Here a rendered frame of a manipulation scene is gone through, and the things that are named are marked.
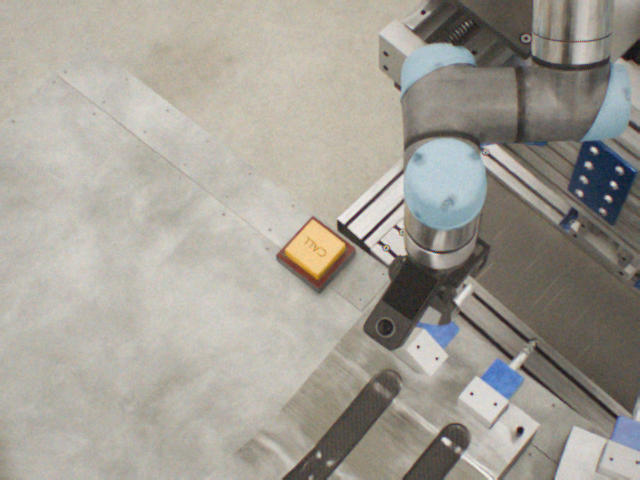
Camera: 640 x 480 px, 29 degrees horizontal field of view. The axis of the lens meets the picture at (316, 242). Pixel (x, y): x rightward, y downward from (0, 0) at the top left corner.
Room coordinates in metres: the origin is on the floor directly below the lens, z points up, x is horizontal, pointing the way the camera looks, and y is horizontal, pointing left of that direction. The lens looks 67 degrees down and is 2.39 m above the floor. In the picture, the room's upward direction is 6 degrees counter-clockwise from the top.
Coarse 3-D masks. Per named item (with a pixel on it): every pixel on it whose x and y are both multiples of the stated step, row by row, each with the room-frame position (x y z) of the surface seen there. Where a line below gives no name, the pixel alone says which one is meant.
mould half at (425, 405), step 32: (352, 352) 0.49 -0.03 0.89; (384, 352) 0.49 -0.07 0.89; (320, 384) 0.45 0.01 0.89; (352, 384) 0.45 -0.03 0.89; (416, 384) 0.44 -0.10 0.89; (448, 384) 0.43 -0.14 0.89; (288, 416) 0.42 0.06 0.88; (320, 416) 0.41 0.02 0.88; (384, 416) 0.40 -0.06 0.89; (416, 416) 0.40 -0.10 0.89; (448, 416) 0.39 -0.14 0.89; (512, 416) 0.39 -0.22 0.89; (256, 448) 0.38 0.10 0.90; (288, 448) 0.38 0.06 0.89; (384, 448) 0.36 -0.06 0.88; (416, 448) 0.36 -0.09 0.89; (480, 448) 0.35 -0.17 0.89; (512, 448) 0.35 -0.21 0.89
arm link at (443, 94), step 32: (416, 64) 0.63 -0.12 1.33; (448, 64) 0.62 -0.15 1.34; (416, 96) 0.60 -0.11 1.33; (448, 96) 0.59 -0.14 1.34; (480, 96) 0.59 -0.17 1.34; (512, 96) 0.58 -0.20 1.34; (416, 128) 0.56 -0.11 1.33; (448, 128) 0.55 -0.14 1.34; (480, 128) 0.56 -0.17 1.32; (512, 128) 0.56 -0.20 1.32
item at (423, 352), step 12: (468, 288) 0.55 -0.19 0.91; (456, 300) 0.54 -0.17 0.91; (420, 324) 0.51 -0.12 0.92; (420, 336) 0.49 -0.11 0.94; (432, 336) 0.49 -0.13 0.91; (444, 336) 0.49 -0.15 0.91; (408, 348) 0.47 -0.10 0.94; (420, 348) 0.47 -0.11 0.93; (432, 348) 0.47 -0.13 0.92; (408, 360) 0.47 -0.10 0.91; (420, 360) 0.46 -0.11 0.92; (432, 360) 0.46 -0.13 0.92; (420, 372) 0.45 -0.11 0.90; (432, 372) 0.45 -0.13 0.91
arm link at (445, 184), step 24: (432, 144) 0.53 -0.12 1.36; (456, 144) 0.53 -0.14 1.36; (408, 168) 0.51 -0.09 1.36; (432, 168) 0.50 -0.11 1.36; (456, 168) 0.50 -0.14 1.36; (480, 168) 0.50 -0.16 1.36; (408, 192) 0.49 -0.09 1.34; (432, 192) 0.48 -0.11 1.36; (456, 192) 0.48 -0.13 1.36; (480, 192) 0.48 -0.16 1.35; (408, 216) 0.49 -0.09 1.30; (432, 216) 0.47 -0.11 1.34; (456, 216) 0.46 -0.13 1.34; (432, 240) 0.47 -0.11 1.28; (456, 240) 0.46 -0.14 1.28
